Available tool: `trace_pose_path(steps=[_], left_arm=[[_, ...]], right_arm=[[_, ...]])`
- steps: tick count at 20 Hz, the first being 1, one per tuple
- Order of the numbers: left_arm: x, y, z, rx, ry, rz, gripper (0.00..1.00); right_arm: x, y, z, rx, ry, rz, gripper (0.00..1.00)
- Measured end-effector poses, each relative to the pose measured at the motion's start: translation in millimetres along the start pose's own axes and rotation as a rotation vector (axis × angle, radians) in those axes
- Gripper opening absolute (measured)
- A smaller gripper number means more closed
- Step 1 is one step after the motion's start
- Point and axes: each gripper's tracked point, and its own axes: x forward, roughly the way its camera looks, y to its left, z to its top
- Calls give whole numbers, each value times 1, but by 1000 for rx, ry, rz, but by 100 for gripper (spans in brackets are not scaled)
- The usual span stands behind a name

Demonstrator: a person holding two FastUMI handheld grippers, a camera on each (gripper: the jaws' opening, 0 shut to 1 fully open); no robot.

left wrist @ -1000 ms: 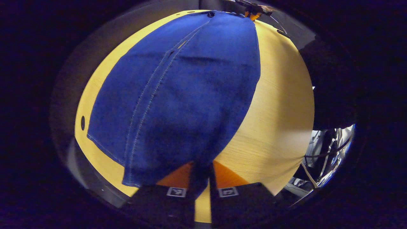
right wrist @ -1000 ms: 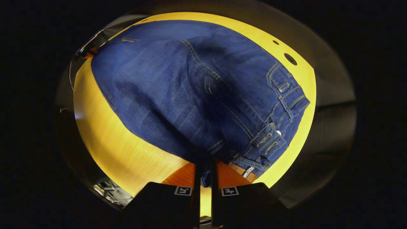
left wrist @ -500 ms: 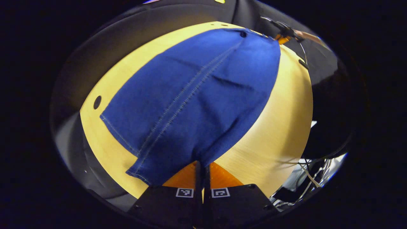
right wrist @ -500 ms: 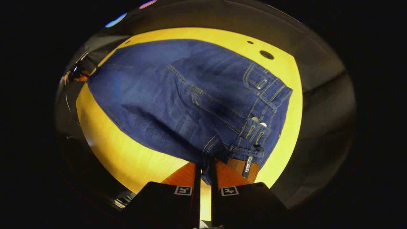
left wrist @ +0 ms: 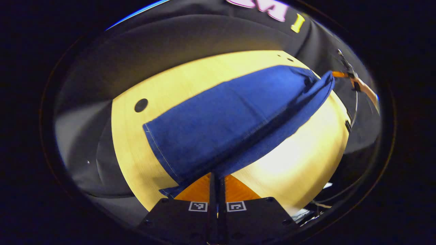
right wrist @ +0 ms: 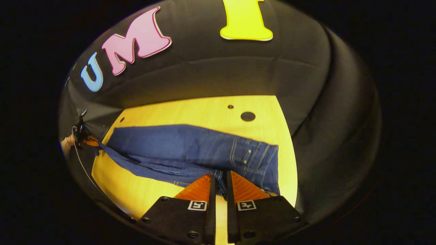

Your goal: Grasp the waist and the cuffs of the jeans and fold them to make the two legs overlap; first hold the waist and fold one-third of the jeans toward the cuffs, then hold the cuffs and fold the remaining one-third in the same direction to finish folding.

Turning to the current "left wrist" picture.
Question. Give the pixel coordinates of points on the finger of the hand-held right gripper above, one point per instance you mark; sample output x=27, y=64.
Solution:
x=340, y=74

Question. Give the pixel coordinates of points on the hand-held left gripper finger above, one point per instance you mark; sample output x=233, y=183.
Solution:
x=213, y=211
x=222, y=211

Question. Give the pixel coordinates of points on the blue denim jeans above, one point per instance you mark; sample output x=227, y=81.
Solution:
x=238, y=115

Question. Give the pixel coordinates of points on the black backdrop cloth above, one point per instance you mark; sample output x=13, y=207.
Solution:
x=187, y=34

